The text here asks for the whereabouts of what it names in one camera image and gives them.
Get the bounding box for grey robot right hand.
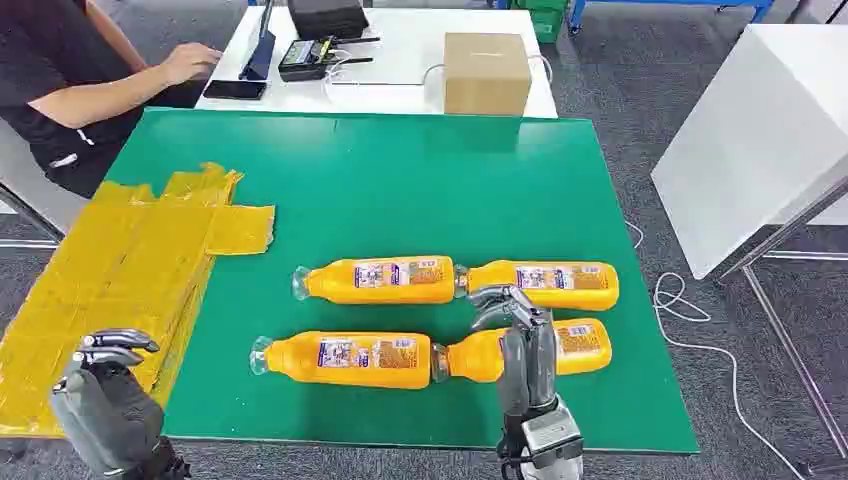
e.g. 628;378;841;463
466;284;559;419

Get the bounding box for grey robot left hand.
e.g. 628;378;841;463
50;328;166;480

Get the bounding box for orange drink bottle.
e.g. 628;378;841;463
430;317;614;386
292;256;459;307
454;259;621;313
249;330;434;391

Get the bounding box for yellow sheet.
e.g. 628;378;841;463
0;161;277;440

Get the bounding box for green mat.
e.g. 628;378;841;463
104;107;702;456

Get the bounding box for grey metal table leg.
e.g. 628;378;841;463
718;174;848;460

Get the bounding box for brown cardboard box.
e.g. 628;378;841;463
442;31;533;119

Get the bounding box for white tilted table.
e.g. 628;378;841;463
649;23;848;282

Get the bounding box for black phone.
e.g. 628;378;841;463
202;78;269;102

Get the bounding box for green crate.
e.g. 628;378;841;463
512;0;572;45

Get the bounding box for person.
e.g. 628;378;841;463
0;0;224;201

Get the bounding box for person's hand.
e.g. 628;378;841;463
158;41;224;88

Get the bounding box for black device with antennas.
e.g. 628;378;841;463
277;35;383;83

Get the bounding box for blue stand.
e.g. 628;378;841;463
238;0;278;83

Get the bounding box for black case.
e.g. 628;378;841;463
286;0;371;42

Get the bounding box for white floor cable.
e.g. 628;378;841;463
625;220;808;480

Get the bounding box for white cable on table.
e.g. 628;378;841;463
320;48;374;89

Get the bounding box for blue metal frame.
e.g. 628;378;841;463
567;0;776;36

